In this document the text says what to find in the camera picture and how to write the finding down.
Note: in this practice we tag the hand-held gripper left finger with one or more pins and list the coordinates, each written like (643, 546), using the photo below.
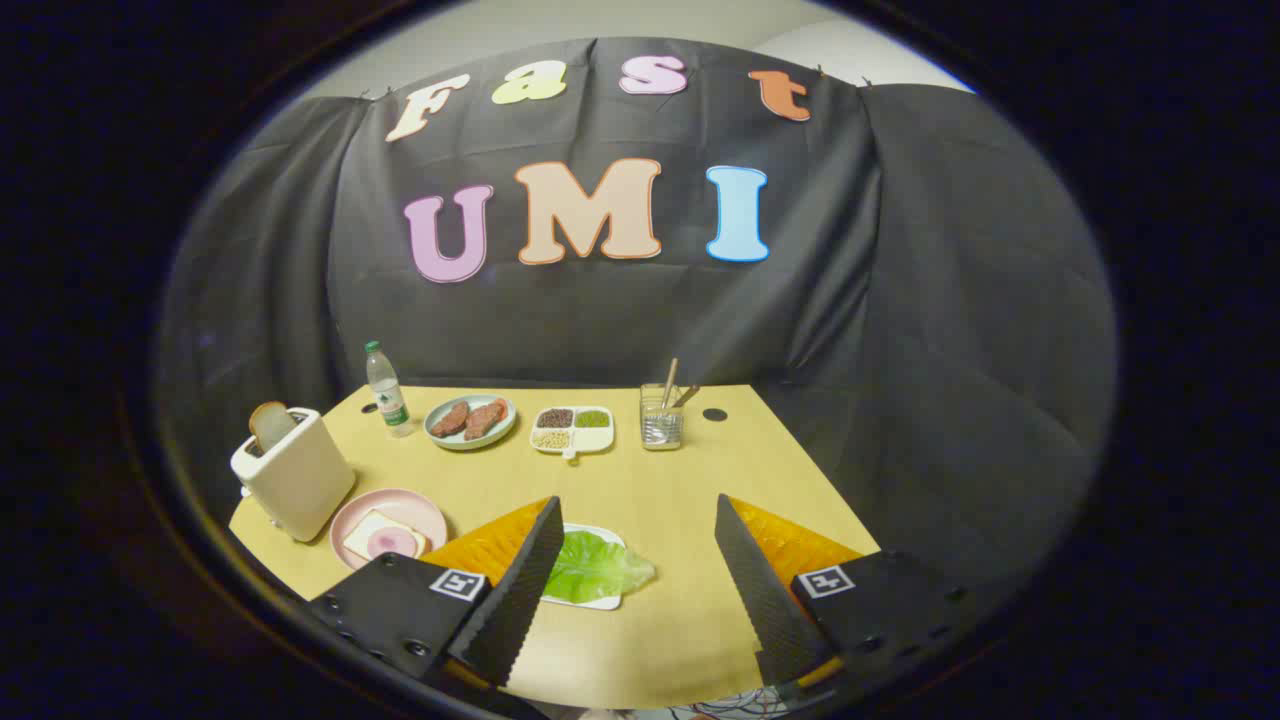
(520, 590)

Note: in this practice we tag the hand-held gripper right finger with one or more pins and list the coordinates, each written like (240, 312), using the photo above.
(760, 590)

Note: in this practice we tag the green lettuce leaf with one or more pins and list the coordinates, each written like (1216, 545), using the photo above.
(600, 570)

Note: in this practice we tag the brown-crust bread slice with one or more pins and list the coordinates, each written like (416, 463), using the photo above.
(270, 425)

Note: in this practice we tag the white square plate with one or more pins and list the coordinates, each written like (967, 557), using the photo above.
(592, 604)

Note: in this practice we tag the pink ham slice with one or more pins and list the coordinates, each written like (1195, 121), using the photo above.
(388, 543)

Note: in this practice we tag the pink round plate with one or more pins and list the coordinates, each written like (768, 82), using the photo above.
(400, 505)

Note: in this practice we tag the light blue round plate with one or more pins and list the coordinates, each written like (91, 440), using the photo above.
(470, 445)

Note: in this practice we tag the white divided dish with grains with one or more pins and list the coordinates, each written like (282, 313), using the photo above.
(592, 438)

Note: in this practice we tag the white bread slice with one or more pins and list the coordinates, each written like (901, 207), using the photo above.
(360, 538)

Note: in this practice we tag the brown meat piece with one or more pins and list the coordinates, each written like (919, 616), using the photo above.
(450, 420)
(484, 422)

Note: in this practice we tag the clear glass utensil holder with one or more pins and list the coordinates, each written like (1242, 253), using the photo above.
(660, 430)

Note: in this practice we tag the long wooden stick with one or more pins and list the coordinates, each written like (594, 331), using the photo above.
(670, 380)

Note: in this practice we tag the clear water bottle green cap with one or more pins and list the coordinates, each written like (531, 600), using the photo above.
(388, 395)

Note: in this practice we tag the cream toaster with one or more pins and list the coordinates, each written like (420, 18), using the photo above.
(300, 480)

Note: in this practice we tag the black backdrop cloth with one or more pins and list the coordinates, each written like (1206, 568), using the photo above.
(600, 320)

